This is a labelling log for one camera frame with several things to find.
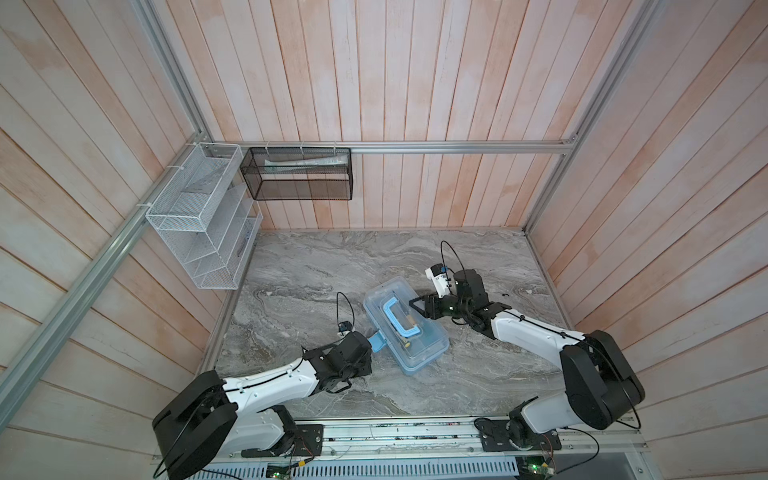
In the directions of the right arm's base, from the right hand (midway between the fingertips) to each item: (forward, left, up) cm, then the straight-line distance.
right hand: (415, 301), depth 87 cm
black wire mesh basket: (+43, +40, +15) cm, 61 cm away
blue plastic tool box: (-11, +1, -1) cm, 11 cm away
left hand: (-17, +15, -9) cm, 24 cm away
